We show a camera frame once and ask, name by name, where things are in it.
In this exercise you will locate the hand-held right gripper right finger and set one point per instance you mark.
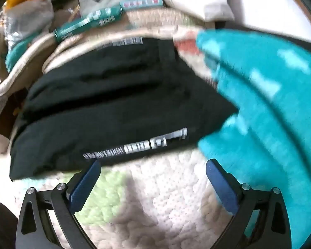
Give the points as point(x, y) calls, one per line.
point(221, 186)

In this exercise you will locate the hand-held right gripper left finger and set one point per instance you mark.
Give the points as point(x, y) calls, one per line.
point(84, 184)

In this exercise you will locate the black pants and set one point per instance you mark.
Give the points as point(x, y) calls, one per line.
point(119, 96)

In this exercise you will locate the quilted patterned blanket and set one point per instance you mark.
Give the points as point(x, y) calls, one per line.
point(158, 199)

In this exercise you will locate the teal patterned cloth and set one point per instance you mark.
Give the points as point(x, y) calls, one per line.
point(261, 134)

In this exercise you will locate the dark cloth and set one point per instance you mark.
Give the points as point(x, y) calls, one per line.
point(2, 225)

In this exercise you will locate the beige cushion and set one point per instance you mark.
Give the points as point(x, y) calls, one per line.
point(33, 50)

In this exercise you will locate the teal plush cloth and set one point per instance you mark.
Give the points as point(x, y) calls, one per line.
point(15, 54)

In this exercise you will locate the long teal package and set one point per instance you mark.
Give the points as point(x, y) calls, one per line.
point(88, 22)

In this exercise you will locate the clear plastic bag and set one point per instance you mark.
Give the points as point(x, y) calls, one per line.
point(28, 18)

